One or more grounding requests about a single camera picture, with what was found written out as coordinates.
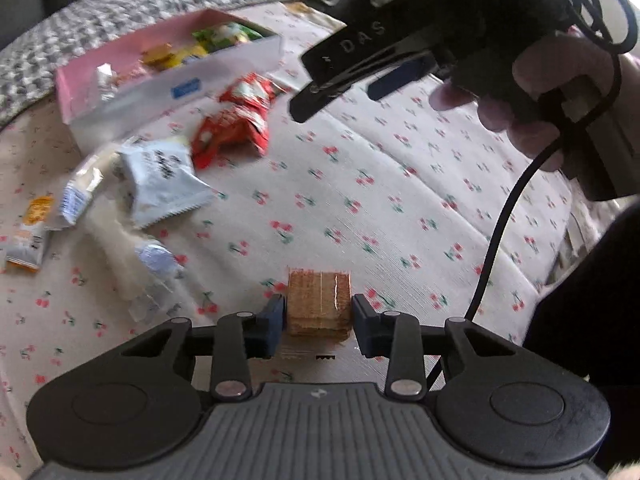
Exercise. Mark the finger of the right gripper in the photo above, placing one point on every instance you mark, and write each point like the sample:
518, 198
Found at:
399, 77

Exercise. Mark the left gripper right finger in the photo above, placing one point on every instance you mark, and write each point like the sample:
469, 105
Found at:
397, 337

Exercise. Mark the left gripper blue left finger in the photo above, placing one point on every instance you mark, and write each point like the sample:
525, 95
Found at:
240, 337

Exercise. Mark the brown wafer biscuit packet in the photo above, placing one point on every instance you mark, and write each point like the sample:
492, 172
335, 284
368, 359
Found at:
319, 304

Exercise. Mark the yellow chip snack packet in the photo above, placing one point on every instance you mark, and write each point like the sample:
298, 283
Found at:
185, 55

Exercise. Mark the gold foil snack bar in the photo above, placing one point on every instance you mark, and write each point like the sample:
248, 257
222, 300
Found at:
157, 56

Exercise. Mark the clear blue-label cracker packet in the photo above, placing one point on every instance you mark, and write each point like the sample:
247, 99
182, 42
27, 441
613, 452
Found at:
144, 269

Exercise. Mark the cherry print tablecloth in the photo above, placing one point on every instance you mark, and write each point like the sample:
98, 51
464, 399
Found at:
400, 197

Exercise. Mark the red white candy packet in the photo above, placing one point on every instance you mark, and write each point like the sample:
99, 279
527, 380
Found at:
252, 93

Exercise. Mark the white black-text snack packet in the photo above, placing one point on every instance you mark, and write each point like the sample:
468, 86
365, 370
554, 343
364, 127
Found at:
162, 181

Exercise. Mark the green cartoon snack packet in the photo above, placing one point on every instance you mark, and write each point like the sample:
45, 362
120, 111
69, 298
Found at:
225, 35

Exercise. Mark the white rice cracker packet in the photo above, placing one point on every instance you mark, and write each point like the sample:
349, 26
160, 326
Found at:
78, 192

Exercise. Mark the orange white small packet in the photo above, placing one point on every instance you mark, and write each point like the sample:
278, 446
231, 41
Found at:
30, 240

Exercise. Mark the pink white cardboard box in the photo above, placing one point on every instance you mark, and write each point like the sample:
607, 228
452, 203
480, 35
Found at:
145, 92

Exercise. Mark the silver white snack packet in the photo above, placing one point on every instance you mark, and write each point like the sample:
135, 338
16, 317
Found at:
106, 85

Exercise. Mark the grey checked sofa blanket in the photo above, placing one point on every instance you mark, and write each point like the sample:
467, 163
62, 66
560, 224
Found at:
29, 61

